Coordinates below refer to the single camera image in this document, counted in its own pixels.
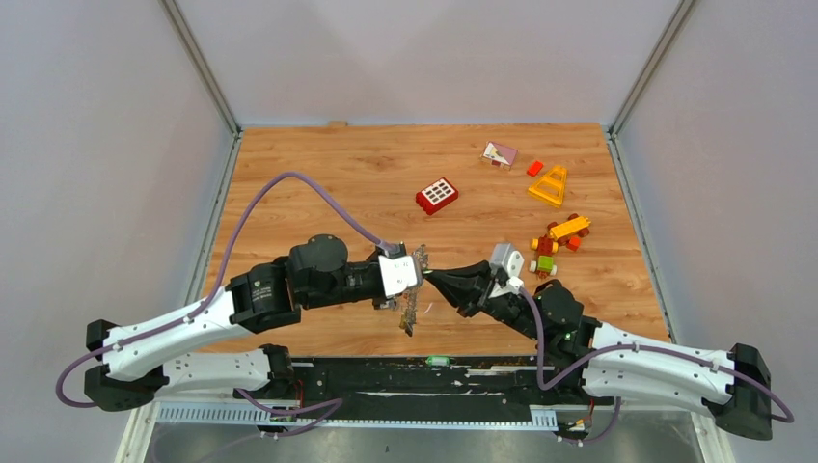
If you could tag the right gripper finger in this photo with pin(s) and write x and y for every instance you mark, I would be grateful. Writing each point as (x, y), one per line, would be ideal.
(467, 294)
(462, 277)

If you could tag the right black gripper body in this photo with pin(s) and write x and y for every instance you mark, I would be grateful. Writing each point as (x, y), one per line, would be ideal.
(505, 308)

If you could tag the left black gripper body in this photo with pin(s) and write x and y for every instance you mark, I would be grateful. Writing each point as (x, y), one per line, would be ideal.
(359, 283)

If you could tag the large grey toothed keyring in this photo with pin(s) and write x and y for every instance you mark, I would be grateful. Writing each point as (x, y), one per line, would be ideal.
(408, 303)

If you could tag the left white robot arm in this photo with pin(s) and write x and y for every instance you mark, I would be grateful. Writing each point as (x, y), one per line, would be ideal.
(138, 363)

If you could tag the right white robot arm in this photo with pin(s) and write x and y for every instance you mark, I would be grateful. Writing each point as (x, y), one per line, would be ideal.
(581, 356)

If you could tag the red green toy vehicle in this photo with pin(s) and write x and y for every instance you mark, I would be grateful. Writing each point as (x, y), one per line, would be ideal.
(542, 264)

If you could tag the small green bubble level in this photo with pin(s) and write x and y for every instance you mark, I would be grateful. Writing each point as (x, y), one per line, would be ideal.
(438, 361)

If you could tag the red window toy brick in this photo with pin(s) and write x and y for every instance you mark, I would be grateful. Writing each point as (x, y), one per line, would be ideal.
(436, 196)

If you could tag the yellow orange toy car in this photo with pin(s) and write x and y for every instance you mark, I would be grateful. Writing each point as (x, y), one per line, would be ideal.
(575, 225)

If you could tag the pink roof toy house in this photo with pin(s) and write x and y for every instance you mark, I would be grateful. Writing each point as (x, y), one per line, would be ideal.
(498, 155)

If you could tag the small red toy brick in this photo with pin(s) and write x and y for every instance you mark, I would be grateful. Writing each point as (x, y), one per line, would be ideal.
(535, 168)

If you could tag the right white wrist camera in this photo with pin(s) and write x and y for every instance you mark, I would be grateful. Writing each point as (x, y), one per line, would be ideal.
(508, 262)

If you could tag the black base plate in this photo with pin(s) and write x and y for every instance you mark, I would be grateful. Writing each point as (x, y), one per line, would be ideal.
(470, 389)

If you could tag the yellow triangular toy frame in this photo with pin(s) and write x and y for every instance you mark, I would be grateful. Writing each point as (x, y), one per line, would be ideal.
(550, 188)

